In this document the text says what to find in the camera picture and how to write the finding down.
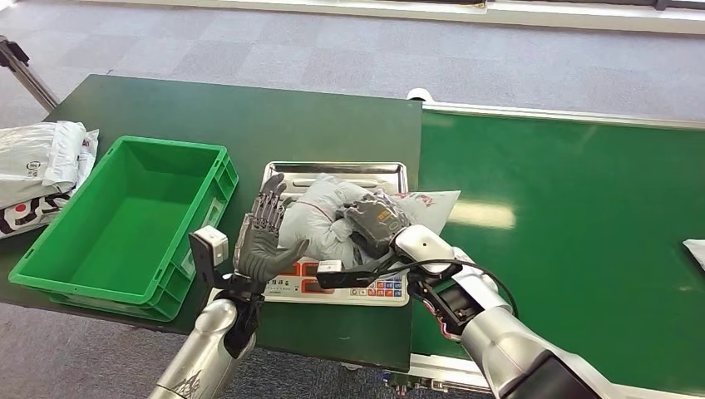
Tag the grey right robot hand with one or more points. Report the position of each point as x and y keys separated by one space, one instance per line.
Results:
x=374 y=223

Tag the grey mailer package red line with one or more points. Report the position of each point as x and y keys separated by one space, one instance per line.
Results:
x=697 y=252

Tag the white floor ledge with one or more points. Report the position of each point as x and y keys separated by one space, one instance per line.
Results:
x=551 y=16

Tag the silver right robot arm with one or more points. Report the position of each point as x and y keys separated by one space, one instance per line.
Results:
x=495 y=341

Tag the grey mailer package red print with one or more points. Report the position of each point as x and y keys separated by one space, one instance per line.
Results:
x=314 y=220

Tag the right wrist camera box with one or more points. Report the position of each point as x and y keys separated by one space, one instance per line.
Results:
x=336 y=274

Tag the white conveyor end roller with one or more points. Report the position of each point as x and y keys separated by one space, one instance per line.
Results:
x=420 y=95

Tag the green plastic crate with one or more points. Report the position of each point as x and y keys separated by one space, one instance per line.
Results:
x=135 y=231

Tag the dark green table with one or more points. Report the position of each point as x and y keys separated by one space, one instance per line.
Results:
x=275 y=126

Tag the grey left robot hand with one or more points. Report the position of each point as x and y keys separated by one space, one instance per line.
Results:
x=256 y=259

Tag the aluminium conveyor side rail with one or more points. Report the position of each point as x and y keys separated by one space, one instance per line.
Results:
x=551 y=114
x=440 y=371

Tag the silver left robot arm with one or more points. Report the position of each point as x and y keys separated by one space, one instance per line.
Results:
x=204 y=352

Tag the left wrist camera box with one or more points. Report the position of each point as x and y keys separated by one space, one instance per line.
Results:
x=212 y=245

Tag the metal stand leg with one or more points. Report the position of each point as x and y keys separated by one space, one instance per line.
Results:
x=25 y=71

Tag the white electronic scale base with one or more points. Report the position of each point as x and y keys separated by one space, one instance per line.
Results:
x=308 y=286

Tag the green conveyor belt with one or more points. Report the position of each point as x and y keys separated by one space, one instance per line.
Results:
x=578 y=182

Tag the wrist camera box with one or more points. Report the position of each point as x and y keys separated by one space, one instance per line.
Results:
x=336 y=274
x=212 y=245

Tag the white mailer bag black print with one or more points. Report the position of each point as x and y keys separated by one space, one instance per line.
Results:
x=30 y=215

